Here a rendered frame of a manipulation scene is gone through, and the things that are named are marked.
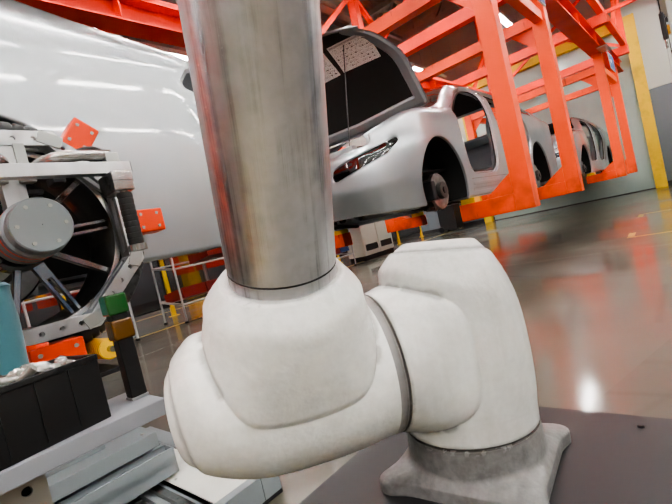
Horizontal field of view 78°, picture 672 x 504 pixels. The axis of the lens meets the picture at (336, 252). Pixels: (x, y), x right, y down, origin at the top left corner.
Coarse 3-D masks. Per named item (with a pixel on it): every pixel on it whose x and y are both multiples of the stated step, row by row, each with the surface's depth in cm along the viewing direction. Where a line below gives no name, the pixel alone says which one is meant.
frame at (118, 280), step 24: (0, 144) 104; (24, 144) 107; (48, 144) 111; (120, 216) 122; (120, 240) 125; (120, 264) 124; (120, 288) 119; (96, 312) 113; (24, 336) 101; (48, 336) 105
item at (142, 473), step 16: (160, 448) 128; (128, 464) 121; (144, 464) 119; (160, 464) 122; (176, 464) 125; (96, 480) 115; (112, 480) 113; (128, 480) 115; (144, 480) 118; (160, 480) 121; (80, 496) 111; (96, 496) 109; (112, 496) 112; (128, 496) 115
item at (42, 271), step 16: (32, 160) 117; (64, 192) 122; (80, 192) 129; (96, 192) 126; (80, 208) 136; (96, 208) 130; (80, 224) 123; (96, 224) 128; (112, 224) 128; (96, 240) 138; (112, 240) 129; (0, 256) 112; (64, 256) 119; (96, 256) 139; (112, 256) 128; (16, 272) 111; (48, 272) 116; (96, 272) 135; (16, 288) 110; (48, 288) 116; (64, 288) 118; (96, 288) 127; (16, 304) 110; (64, 304) 118; (80, 304) 125; (48, 320) 128
